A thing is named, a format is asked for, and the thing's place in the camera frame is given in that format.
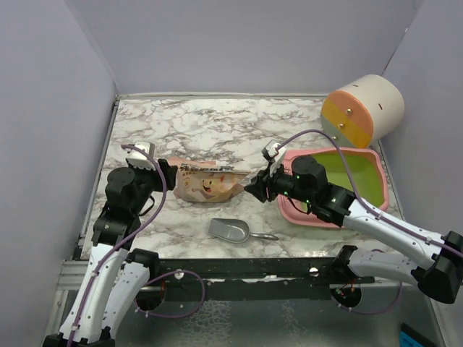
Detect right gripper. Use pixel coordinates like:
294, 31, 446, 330
244, 160, 314, 205

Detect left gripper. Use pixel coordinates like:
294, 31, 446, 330
128, 155, 178, 214

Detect cat litter bag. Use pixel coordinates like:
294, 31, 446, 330
167, 157, 250, 203

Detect grey metal litter scoop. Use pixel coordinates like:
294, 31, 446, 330
208, 218, 279, 244

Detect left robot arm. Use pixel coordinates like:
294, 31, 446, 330
43, 159, 177, 346

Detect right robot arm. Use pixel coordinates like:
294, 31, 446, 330
245, 155, 462, 304

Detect pink litter box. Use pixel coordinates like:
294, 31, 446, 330
277, 147, 389, 228

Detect black base bar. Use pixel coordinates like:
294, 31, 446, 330
122, 247, 377, 302

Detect cylindrical drawer cabinet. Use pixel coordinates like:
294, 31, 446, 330
320, 74, 404, 148

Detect blue object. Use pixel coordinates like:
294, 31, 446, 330
399, 323, 437, 347

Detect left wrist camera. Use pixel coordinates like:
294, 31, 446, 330
126, 140, 157, 171

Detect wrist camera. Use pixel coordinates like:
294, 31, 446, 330
126, 140, 157, 171
262, 140, 286, 176

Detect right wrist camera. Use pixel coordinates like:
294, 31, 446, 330
262, 140, 286, 176

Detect aluminium frame rail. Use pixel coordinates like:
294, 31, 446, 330
57, 260, 89, 291

